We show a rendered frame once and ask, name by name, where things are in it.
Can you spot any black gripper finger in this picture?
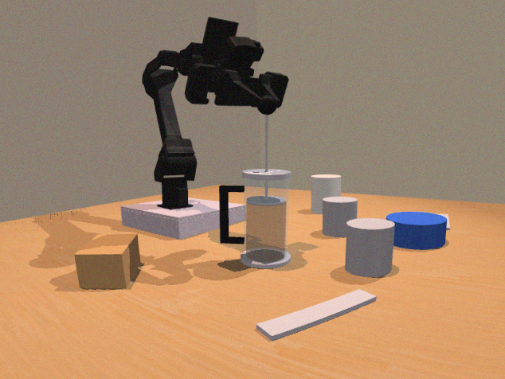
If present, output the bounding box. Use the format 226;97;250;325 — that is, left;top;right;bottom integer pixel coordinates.
214;69;262;106
255;73;280;107

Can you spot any glass french press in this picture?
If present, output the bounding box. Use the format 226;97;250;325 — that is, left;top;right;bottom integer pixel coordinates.
219;95;291;268

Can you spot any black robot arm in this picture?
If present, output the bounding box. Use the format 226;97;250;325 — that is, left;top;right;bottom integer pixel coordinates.
142;17;264;209

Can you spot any blue cylinder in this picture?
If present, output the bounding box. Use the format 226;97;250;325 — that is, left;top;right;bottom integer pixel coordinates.
386;212;447;250

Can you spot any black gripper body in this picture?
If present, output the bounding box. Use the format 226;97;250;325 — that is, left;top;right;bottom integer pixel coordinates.
185;61;288;107

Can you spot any brown cube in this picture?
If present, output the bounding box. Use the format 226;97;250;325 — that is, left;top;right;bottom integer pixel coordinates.
75;233;140;289

